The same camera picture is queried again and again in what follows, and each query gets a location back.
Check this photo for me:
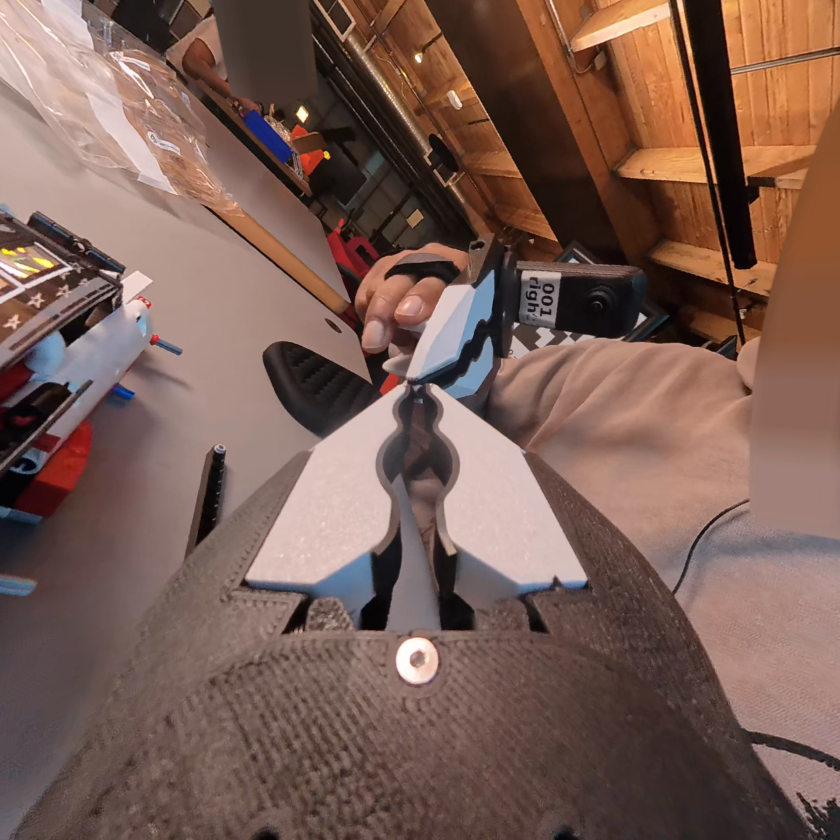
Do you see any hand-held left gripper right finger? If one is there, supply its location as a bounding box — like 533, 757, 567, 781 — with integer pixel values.
423, 386, 588, 624

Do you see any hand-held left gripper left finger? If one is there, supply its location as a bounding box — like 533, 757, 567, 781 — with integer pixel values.
245, 386, 416, 626

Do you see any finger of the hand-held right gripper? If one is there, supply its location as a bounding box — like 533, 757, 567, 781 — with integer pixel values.
407, 269, 498, 385
430, 314, 508, 400

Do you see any long black lego beam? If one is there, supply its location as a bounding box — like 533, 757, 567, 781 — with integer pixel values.
185, 445, 227, 559

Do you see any lego race car model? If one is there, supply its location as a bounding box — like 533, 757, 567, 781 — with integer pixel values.
0, 203, 185, 526

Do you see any framed black white marker sign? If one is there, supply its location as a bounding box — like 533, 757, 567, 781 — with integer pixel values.
508, 239, 672, 361

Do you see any red plastic object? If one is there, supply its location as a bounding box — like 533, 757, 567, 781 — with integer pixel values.
326, 233, 379, 280

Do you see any black textured chair armrest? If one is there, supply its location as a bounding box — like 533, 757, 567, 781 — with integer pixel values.
262, 341, 382, 437

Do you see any black metal bar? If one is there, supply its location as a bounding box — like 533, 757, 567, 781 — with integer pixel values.
668, 0, 761, 271

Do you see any blue plastic bin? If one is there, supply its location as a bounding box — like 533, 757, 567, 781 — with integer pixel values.
244, 110, 294, 161

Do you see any white vent grille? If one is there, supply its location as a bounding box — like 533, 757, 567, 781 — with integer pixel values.
314, 0, 357, 40

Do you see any pile of clear plastic bags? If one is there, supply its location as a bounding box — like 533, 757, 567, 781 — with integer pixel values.
0, 0, 240, 211

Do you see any thin black microphone cable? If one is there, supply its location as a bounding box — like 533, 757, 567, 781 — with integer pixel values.
672, 499, 750, 588

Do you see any silver ceiling duct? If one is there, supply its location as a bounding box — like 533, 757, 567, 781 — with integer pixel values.
341, 29, 473, 224

